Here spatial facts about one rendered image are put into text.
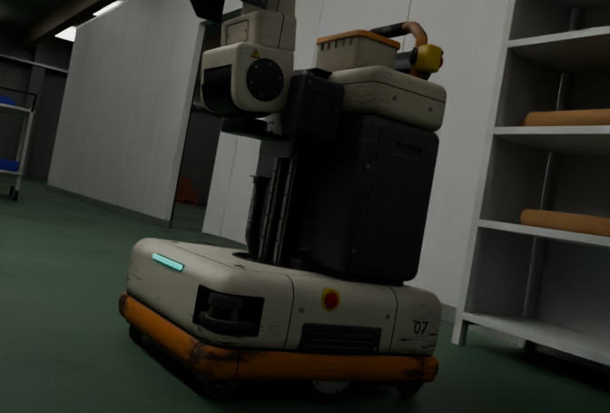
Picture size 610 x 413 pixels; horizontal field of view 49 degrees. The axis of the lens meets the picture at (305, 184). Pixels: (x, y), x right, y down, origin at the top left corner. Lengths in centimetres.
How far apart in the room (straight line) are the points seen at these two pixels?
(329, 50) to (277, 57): 29
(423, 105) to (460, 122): 192
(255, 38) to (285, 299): 63
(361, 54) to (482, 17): 199
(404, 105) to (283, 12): 38
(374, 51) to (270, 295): 74
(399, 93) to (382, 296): 50
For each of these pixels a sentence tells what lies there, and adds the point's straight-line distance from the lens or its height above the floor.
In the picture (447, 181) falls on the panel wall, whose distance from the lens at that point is 363.
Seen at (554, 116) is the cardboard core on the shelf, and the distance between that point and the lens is 274.
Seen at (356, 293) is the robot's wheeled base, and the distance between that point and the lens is 161.
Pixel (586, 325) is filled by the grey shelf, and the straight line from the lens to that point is 302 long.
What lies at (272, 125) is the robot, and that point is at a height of 64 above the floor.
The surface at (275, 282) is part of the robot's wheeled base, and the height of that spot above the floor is 26.
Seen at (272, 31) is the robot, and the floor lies 84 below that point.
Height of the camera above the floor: 43
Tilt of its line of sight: 2 degrees up
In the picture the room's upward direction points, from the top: 10 degrees clockwise
